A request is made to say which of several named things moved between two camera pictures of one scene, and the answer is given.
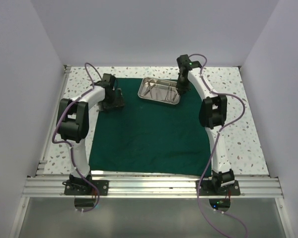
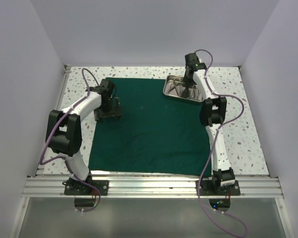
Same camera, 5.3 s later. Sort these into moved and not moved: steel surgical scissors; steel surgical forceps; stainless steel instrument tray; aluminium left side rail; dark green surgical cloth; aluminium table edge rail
Moved: steel surgical forceps; steel surgical scissors; stainless steel instrument tray
Not moved: dark green surgical cloth; aluminium left side rail; aluminium table edge rail
